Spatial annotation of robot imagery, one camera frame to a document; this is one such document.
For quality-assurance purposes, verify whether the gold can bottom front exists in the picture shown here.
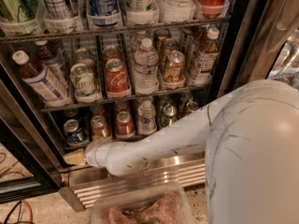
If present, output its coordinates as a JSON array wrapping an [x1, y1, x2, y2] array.
[[91, 116, 111, 140]]

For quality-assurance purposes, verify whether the red coca-cola can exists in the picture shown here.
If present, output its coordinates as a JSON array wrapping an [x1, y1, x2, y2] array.
[[105, 59, 129, 97], [102, 45, 122, 63]]

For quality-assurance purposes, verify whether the orange can bottom right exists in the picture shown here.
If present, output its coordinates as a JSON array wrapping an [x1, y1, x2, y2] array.
[[184, 101, 199, 116]]

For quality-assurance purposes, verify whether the red coca-cola can front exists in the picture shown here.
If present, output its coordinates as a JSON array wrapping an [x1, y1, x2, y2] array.
[[105, 59, 129, 97]]

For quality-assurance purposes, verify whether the fridge glass door right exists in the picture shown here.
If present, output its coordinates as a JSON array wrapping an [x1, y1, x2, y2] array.
[[217, 0, 299, 96]]

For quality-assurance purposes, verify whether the steel fridge vent grille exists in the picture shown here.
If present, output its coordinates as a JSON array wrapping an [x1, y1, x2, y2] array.
[[59, 152, 206, 212]]

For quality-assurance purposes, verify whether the red coca-cola can rear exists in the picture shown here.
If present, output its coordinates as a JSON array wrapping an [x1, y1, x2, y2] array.
[[102, 45, 122, 63]]

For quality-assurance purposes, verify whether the tea bottle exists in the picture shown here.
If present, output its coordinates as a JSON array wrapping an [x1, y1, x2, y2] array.
[[189, 27, 220, 85], [36, 40, 68, 88], [12, 50, 69, 106]]

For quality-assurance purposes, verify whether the small water bottle bottom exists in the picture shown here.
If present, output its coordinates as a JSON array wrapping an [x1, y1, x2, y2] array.
[[137, 100, 157, 135]]

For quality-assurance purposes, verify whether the blue pepsi can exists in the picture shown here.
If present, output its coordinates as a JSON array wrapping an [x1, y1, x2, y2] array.
[[64, 119, 88, 147], [64, 108, 81, 121]]

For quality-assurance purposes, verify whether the green white can middle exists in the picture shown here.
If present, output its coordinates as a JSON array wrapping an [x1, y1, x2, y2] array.
[[70, 63, 98, 97]]

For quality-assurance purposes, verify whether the blue pepsi can front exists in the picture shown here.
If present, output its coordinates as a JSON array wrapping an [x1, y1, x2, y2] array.
[[64, 119, 88, 147]]

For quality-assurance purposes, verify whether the water bottle middle shelf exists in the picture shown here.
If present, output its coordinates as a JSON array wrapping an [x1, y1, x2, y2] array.
[[134, 38, 159, 94]]

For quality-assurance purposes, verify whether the green can bottom shelf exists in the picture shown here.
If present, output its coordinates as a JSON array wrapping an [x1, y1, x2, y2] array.
[[160, 104, 178, 128]]

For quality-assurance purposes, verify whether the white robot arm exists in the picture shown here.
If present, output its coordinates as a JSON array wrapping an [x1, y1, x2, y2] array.
[[84, 79, 299, 224]]

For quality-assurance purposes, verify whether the gold can middle front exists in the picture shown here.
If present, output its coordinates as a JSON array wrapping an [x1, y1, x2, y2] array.
[[163, 50, 185, 83]]

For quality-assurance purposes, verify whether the tea bottle right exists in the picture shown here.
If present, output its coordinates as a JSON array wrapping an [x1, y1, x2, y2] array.
[[189, 27, 220, 85]]

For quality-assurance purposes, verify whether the red can bottom front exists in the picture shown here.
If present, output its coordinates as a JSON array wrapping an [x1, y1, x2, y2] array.
[[116, 111, 135, 135]]

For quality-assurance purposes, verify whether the blue pepsi can behind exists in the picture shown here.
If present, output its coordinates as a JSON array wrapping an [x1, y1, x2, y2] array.
[[64, 108, 81, 121]]

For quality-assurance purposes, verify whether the clear plastic bin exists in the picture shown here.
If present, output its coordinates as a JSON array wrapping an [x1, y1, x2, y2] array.
[[91, 182, 195, 224]]

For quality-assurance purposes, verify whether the tea bottle left rear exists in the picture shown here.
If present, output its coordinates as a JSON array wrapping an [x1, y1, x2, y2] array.
[[36, 40, 68, 88]]

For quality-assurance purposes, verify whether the orange cable on floor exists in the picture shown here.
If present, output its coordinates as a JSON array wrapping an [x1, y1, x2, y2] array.
[[2, 199, 34, 224]]

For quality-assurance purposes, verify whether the tea bottle left front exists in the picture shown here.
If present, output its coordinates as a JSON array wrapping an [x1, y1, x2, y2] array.
[[12, 50, 69, 106]]

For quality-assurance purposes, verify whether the gold can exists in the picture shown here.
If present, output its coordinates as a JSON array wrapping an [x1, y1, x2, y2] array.
[[163, 50, 185, 83], [91, 116, 111, 140]]

